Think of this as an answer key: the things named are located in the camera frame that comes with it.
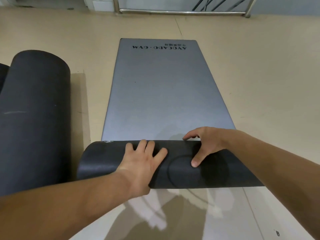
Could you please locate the person's right hand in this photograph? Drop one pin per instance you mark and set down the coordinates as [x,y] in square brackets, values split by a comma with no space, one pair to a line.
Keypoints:
[212,139]

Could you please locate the person's left hand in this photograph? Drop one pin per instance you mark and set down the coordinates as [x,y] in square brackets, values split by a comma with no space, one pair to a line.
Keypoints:
[140,167]

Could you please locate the grey yoga mat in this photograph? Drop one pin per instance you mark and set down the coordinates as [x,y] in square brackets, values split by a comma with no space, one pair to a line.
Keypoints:
[3,77]
[165,97]
[35,122]

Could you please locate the person's left forearm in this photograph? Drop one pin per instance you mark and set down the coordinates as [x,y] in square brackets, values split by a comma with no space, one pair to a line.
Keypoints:
[57,212]

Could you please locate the person's right forearm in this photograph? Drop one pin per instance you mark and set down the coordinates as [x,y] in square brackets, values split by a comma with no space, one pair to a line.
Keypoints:
[282,172]

